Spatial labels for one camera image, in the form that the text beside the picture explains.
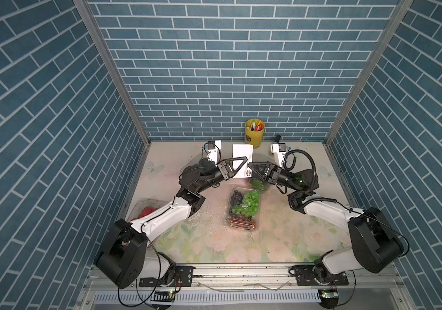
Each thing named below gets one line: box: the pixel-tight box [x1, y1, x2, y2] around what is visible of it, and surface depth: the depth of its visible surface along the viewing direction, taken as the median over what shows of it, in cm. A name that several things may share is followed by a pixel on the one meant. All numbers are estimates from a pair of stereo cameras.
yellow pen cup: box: [244, 118, 266, 150], surface depth 114 cm
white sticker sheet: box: [232, 144, 253, 178], surface depth 67 cm
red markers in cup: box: [246, 119, 265, 132], surface depth 114 cm
